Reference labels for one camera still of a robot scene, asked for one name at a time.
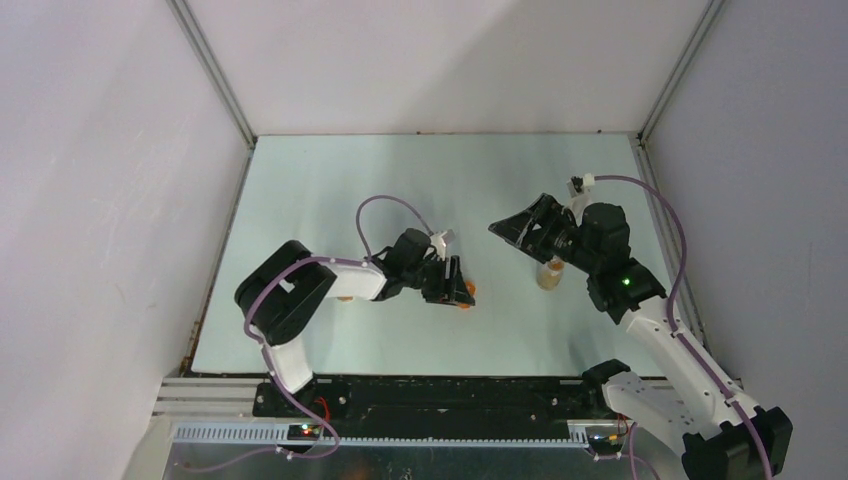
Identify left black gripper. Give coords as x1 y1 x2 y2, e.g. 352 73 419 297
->
402 254 473 305

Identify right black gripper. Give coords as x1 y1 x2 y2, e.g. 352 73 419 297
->
489 193 600 275

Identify orange pill organizer box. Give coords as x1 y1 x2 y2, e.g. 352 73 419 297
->
457 280 476 310

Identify amber glass pill bottle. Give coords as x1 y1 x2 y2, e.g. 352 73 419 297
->
536 257 565 291

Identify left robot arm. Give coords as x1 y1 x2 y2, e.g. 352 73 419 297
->
234 228 476 417

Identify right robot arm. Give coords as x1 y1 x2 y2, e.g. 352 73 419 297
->
489 194 793 479

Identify left circuit board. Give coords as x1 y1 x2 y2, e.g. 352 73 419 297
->
286 423 323 442

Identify circuit board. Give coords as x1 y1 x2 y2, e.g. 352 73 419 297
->
286 423 323 442
586 433 628 458

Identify right circuit board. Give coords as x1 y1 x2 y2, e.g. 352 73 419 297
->
586 433 628 458

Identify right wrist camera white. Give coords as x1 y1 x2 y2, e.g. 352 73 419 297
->
566 174 595 225

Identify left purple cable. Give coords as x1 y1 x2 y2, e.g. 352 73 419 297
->
241 194 435 458

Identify purple cable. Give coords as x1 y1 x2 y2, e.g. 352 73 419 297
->
241 194 435 458
592 174 776 480

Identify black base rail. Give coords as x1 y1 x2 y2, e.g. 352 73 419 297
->
252 374 631 441

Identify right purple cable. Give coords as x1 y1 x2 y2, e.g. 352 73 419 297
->
592 174 776 480

